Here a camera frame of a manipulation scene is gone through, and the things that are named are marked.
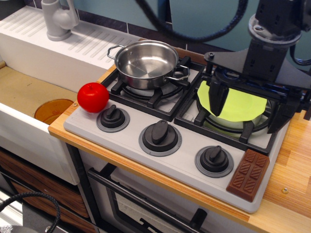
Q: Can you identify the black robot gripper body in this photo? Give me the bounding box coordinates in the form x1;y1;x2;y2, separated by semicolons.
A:
204;40;311;97

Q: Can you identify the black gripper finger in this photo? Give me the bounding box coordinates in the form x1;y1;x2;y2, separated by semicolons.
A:
209;81;229;116
268;97;300;133

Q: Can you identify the brown chocolate bar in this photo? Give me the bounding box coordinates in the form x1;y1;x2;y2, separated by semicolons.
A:
226;149;270;202

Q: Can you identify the red toy apple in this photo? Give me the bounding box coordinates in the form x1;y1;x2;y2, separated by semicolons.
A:
77;83;109;113

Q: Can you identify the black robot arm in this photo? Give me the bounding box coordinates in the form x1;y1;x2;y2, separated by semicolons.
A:
205;0;311;133

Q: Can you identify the lime green plate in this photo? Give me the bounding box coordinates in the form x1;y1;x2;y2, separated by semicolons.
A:
197;81;267;122

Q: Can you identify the grey toy stove top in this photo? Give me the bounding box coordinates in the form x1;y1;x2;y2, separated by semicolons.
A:
63;63;292;214

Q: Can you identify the black right stove knob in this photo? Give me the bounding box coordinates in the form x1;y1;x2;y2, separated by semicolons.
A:
195;146;234;178

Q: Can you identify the black stove knob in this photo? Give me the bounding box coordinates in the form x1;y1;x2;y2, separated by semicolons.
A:
96;105;130;133
195;146;234;178
138;120;182;157

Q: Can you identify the black middle stove knob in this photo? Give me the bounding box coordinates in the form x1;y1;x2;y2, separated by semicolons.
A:
138;120;182;157

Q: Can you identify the stainless steel pot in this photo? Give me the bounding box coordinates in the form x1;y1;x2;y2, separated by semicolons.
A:
107;40;190;90

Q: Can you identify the black left stove knob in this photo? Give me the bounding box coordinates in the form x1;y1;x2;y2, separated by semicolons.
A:
96;105;130;133

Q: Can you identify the black right burner grate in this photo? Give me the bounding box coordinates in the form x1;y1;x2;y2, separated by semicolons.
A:
174;68;289;156

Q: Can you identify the black burner grate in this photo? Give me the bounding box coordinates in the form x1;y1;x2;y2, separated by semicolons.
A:
101;56;205;121
174;68;289;156

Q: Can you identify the black left burner grate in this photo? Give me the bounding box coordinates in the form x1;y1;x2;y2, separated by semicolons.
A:
101;56;205;121

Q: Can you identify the orange sink drain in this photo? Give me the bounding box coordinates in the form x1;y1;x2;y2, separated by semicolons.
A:
34;99;73;125

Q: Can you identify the grey toy faucet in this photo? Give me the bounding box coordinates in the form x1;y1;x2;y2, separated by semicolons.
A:
41;0;79;41

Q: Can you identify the white toy sink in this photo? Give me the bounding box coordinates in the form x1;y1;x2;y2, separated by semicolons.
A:
0;6;138;185

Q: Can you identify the wooden drawer front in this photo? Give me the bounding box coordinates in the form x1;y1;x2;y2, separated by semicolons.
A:
0;148;96;233

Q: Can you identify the oven door with handle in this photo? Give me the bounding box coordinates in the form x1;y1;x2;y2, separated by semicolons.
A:
87;163;251;233

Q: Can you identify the black braided cable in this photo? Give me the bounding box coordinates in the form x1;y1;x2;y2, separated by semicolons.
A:
0;191;61;233

